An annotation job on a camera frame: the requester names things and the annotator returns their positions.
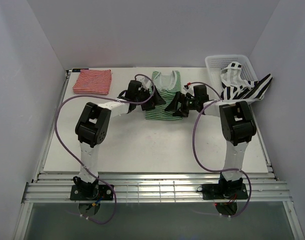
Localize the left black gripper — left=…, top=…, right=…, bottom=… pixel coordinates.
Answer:
left=134, top=85, right=166, bottom=111

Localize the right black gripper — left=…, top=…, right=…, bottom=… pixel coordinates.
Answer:
left=164, top=91, right=199, bottom=118

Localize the green white striped tank top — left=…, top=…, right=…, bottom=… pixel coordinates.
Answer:
left=145, top=70, right=182, bottom=121

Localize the black white striped tank top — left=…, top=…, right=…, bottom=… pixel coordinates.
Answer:
left=220, top=61, right=273, bottom=101

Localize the red white striped tank top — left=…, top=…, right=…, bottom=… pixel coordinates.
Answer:
left=72, top=69, right=112, bottom=96

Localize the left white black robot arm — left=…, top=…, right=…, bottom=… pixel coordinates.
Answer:
left=73, top=79, right=166, bottom=200

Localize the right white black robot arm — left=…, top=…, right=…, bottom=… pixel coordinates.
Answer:
left=165, top=82, right=257, bottom=199

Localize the white plastic basket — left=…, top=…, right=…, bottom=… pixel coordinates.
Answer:
left=205, top=54, right=258, bottom=93

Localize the blue label sticker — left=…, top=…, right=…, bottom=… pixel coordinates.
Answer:
left=71, top=68, right=89, bottom=73

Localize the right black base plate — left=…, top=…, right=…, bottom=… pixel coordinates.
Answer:
left=196, top=183, right=249, bottom=200

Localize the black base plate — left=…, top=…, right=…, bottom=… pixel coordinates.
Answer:
left=196, top=183, right=249, bottom=200
left=69, top=184, right=114, bottom=202

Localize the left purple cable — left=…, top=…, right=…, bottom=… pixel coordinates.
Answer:
left=54, top=73, right=158, bottom=225

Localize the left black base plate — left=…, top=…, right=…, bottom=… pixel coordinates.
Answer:
left=69, top=184, right=114, bottom=202

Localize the aluminium frame rail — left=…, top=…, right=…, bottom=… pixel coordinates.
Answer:
left=22, top=172, right=293, bottom=203

